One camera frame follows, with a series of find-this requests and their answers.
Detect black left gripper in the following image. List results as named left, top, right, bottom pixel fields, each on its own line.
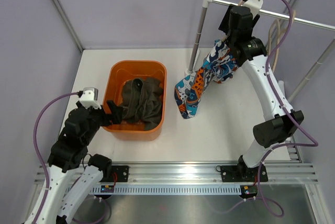
left=82, top=99, right=123, bottom=144

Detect olive green shorts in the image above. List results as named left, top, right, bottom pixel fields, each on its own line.
left=120, top=77, right=164, bottom=131

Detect wooden hanger of green shorts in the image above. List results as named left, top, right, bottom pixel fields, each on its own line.
left=266, top=18, right=288, bottom=72

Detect patterned blue orange shorts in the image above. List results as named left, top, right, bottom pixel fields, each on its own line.
left=174, top=40, right=238, bottom=119

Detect wooden hanger of patterned shorts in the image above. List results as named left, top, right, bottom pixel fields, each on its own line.
left=222, top=35, right=229, bottom=45

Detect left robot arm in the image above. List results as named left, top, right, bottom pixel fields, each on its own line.
left=26, top=100, right=122, bottom=223

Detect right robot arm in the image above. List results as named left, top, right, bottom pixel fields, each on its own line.
left=219, top=5, right=304, bottom=182

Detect white metal clothes rack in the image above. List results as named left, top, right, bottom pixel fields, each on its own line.
left=183, top=0, right=335, bottom=142

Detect orange plastic basket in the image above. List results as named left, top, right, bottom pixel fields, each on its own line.
left=103, top=60, right=167, bottom=141

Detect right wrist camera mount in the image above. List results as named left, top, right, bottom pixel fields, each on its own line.
left=238, top=0, right=263, bottom=17

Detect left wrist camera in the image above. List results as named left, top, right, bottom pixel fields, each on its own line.
left=79, top=87, right=102, bottom=109

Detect aluminium rail with cable duct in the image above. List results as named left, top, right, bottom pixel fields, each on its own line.
left=89, top=162, right=318, bottom=197

